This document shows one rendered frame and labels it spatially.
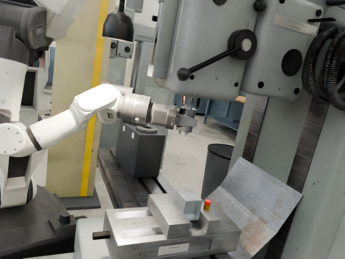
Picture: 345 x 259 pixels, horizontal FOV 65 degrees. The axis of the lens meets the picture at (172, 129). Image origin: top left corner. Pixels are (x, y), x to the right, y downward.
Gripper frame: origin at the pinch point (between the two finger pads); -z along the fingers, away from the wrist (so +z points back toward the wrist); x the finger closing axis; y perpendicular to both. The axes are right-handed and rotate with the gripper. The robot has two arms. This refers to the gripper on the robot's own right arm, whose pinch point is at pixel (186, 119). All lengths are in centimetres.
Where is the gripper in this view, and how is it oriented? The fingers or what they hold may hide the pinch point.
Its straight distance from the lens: 78.8
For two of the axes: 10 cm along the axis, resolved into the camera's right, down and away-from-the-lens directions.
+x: 0.3, -2.3, 9.7
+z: -9.8, -1.9, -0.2
